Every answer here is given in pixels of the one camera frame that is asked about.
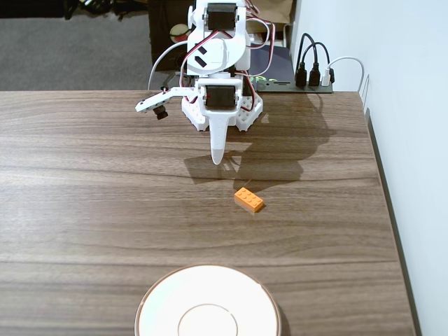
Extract black usb cable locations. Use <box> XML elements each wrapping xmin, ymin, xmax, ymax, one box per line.
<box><xmin>301</xmin><ymin>41</ymin><xmax>330</xmax><ymax>88</ymax></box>
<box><xmin>295</xmin><ymin>32</ymin><xmax>318</xmax><ymax>88</ymax></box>

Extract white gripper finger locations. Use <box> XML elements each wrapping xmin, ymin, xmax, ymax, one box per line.
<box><xmin>205</xmin><ymin>115</ymin><xmax>235</xmax><ymax>166</ymax></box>

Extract round red white object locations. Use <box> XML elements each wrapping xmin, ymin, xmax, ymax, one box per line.
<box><xmin>169</xmin><ymin>23</ymin><xmax>190</xmax><ymax>43</ymax></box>

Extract white camera bracket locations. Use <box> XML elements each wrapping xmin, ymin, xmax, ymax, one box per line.
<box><xmin>135</xmin><ymin>86</ymin><xmax>196</xmax><ymax>113</ymax></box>

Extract black cabinet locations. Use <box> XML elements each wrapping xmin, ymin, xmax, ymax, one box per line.
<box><xmin>147</xmin><ymin>0</ymin><xmax>197</xmax><ymax>73</ymax></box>

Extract metal wire wall bracket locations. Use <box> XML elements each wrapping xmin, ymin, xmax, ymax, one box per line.
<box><xmin>359</xmin><ymin>73</ymin><xmax>371</xmax><ymax>116</ymax></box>

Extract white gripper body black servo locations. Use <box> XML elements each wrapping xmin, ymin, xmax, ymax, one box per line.
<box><xmin>195</xmin><ymin>77</ymin><xmax>244</xmax><ymax>119</ymax></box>

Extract red black servo wires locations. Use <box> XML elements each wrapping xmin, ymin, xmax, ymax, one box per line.
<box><xmin>244</xmin><ymin>0</ymin><xmax>276</xmax><ymax>76</ymax></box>

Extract orange lego block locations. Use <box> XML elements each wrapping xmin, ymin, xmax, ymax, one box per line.
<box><xmin>234</xmin><ymin>187</ymin><xmax>266</xmax><ymax>214</ymax></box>

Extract dark blue box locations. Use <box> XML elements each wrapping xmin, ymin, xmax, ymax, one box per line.
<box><xmin>248</xmin><ymin>43</ymin><xmax>295</xmax><ymax>85</ymax></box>

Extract thin white camera cable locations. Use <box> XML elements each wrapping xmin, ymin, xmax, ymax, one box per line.
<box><xmin>147</xmin><ymin>41</ymin><xmax>190</xmax><ymax>91</ymax></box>

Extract white plate brown rim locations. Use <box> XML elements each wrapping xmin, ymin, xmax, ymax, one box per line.
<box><xmin>134</xmin><ymin>265</ymin><xmax>283</xmax><ymax>336</ymax></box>

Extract white usb cable with plug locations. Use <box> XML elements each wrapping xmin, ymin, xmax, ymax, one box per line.
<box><xmin>321</xmin><ymin>55</ymin><xmax>365</xmax><ymax>93</ymax></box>

